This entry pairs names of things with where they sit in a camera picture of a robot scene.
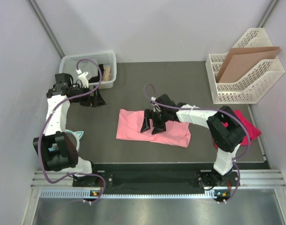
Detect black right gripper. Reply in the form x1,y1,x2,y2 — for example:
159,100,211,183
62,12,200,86
141,109,169,135

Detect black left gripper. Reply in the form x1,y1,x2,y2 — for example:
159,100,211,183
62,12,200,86
71,84,106,108

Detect pink t shirt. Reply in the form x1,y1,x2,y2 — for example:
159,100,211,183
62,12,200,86
116,108,192,148

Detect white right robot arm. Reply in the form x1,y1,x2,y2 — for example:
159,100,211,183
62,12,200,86
140,94,249,186

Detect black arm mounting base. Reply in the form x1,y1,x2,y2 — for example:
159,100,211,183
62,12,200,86
72,162,242,194

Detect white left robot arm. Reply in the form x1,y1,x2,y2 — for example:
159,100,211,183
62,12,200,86
33,69,105,186

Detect black garment in basket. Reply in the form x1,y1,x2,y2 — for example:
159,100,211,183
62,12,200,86
89,64,104,86

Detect beige garment in basket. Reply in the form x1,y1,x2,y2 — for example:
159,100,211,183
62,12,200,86
102,66,112,82

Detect grey t shirt in basket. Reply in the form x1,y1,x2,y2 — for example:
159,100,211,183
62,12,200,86
60,62,98,79

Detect teal cat ear headphones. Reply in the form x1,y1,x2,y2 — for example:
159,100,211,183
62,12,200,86
65,129,84,152

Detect white perforated laundry basket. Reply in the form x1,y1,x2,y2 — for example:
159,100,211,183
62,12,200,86
59,51,117,89

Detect red folded t shirt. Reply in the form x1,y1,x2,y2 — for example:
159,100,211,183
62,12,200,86
214,110,262,149

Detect cream file organizer rack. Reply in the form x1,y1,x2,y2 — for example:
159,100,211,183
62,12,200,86
205,28,286,105

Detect brown cardboard sheet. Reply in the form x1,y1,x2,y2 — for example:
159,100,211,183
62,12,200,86
216,46,281,83

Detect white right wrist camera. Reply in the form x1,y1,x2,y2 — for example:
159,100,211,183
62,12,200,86
151,97,161,113

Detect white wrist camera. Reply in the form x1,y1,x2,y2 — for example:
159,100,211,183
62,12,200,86
76,69,92,88
151,97,161,113

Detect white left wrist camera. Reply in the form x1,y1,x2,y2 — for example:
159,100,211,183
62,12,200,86
76,69,92,88

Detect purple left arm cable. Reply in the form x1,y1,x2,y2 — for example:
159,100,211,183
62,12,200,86
38,59,106,203

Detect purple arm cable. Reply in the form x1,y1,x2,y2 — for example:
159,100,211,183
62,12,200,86
143,84,251,203
38,59,106,203

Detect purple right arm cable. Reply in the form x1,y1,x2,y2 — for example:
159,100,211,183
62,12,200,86
143,84,251,203

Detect grey slotted cable duct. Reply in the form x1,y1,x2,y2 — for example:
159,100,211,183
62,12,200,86
40,189,226,199

